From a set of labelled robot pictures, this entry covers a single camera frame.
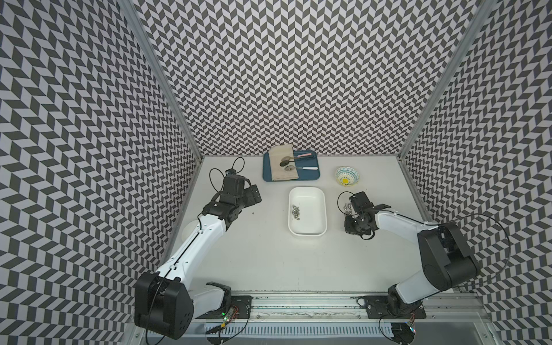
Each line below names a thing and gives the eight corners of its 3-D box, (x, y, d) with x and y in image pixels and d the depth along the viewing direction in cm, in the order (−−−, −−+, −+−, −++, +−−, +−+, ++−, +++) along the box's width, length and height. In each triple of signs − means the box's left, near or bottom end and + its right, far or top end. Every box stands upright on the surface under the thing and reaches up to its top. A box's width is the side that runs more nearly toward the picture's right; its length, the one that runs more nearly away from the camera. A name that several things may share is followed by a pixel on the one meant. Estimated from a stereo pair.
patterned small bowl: (336, 186, 108) (338, 181, 105) (334, 172, 114) (335, 167, 110) (358, 186, 108) (360, 181, 105) (354, 172, 114) (356, 167, 110)
